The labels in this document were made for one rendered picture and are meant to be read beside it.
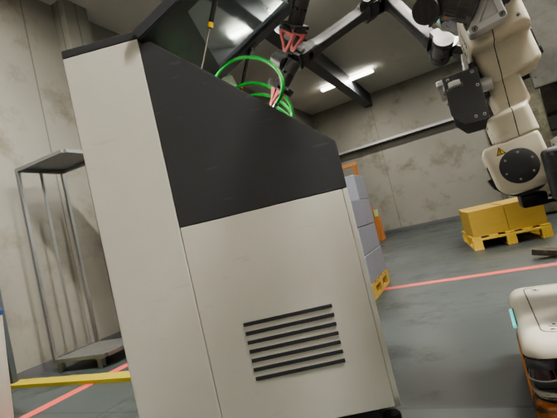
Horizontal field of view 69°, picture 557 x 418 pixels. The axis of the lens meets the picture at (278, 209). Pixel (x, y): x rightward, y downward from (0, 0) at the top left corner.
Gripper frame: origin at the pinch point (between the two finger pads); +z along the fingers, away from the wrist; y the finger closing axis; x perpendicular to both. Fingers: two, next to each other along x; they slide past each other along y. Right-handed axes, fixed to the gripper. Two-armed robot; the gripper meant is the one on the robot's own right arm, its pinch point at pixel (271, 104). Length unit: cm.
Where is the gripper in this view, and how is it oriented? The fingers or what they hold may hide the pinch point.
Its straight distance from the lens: 176.6
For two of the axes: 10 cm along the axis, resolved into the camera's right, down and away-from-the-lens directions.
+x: -3.5, 0.3, -9.4
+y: -8.0, -5.3, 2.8
